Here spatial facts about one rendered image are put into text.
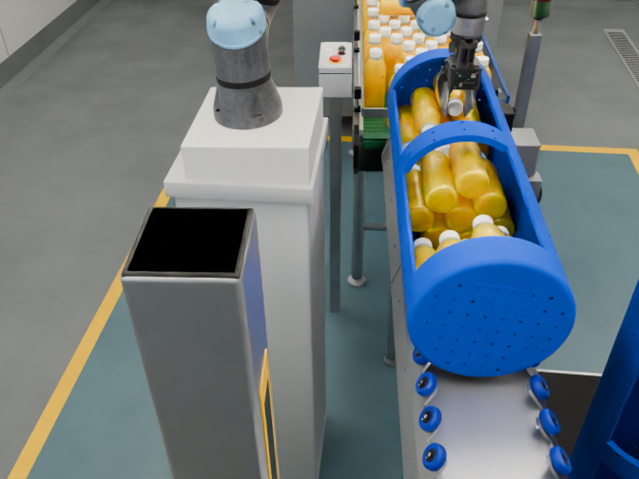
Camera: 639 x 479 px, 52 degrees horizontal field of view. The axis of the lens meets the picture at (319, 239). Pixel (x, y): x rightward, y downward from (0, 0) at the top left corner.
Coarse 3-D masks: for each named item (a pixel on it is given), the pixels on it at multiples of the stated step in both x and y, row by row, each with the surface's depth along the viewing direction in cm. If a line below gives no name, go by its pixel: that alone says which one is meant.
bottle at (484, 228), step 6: (480, 222) 123; (486, 222) 122; (492, 222) 123; (474, 228) 121; (480, 228) 119; (486, 228) 119; (492, 228) 118; (498, 228) 119; (474, 234) 119; (480, 234) 118; (486, 234) 117; (492, 234) 117; (498, 234) 117; (504, 234) 119
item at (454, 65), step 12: (456, 36) 145; (480, 36) 145; (456, 48) 149; (468, 48) 144; (456, 60) 150; (468, 60) 147; (456, 72) 147; (468, 72) 147; (480, 72) 147; (456, 84) 149; (468, 84) 148
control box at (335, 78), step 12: (324, 48) 207; (336, 48) 207; (348, 48) 207; (324, 60) 200; (348, 60) 200; (324, 72) 197; (336, 72) 197; (348, 72) 197; (324, 84) 199; (336, 84) 199; (348, 84) 199; (324, 96) 202; (336, 96) 202; (348, 96) 202
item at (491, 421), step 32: (384, 160) 201; (384, 192) 191; (448, 384) 123; (480, 384) 123; (512, 384) 123; (448, 416) 118; (480, 416) 117; (512, 416) 117; (448, 448) 112; (480, 448) 112; (512, 448) 112; (544, 448) 112
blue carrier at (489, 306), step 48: (480, 96) 179; (432, 144) 137; (528, 192) 125; (480, 240) 108; (528, 240) 137; (432, 288) 108; (480, 288) 108; (528, 288) 108; (432, 336) 115; (480, 336) 114; (528, 336) 114
